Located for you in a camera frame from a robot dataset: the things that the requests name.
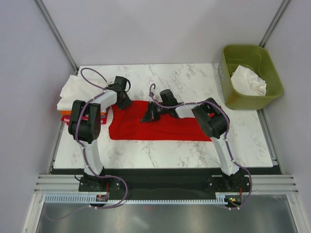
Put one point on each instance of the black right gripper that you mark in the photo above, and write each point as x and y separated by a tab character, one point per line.
150	114

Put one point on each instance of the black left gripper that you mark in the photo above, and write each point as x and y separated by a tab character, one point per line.
127	103

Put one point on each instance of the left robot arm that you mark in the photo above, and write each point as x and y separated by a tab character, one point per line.
85	121

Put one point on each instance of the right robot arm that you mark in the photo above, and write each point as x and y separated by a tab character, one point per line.
212	120

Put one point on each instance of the white folded t shirt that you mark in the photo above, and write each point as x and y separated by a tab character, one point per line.
77	88

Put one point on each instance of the white crumpled t shirt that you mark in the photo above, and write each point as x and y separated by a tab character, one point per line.
247	82

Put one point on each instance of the green plastic bin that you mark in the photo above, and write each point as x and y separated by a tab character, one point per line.
259	61

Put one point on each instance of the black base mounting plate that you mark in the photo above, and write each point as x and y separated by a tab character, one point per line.
164	183

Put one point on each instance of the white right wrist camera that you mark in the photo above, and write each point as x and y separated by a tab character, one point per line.
157	98

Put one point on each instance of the left aluminium frame post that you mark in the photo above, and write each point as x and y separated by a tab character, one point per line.
56	34

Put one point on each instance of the aluminium frame post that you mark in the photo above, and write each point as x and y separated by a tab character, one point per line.
274	23
56	34

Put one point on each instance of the white slotted cable duct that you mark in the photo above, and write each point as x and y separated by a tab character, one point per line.
106	199

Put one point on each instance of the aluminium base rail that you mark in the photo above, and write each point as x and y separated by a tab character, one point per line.
261	184

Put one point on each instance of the right aluminium frame post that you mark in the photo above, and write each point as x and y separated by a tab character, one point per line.
274	23

